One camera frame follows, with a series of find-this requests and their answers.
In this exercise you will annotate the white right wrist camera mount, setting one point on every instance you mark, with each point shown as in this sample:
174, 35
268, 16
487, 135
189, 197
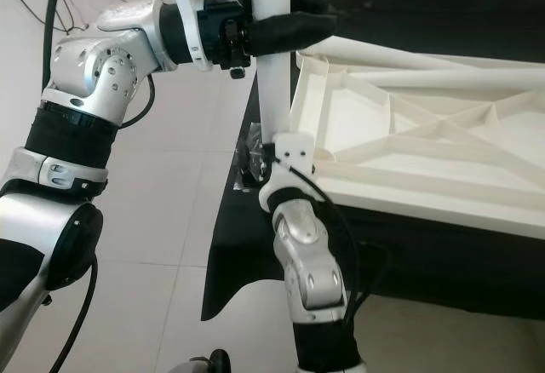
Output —
294, 147

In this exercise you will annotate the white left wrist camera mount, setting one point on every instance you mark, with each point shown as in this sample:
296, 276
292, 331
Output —
186, 24

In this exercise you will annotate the white plastic children table top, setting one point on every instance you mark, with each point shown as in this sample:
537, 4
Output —
434, 169

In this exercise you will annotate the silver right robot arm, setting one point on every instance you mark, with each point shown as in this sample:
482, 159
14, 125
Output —
306, 254

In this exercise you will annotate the black cloth mat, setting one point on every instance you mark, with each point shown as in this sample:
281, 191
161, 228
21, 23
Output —
238, 254

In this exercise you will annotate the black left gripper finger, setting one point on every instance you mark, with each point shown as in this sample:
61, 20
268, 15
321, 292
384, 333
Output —
294, 32

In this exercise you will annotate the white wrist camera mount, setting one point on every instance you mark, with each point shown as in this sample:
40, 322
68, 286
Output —
294, 147
186, 24

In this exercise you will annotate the clear tape piece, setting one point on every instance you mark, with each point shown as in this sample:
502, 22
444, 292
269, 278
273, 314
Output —
245, 147

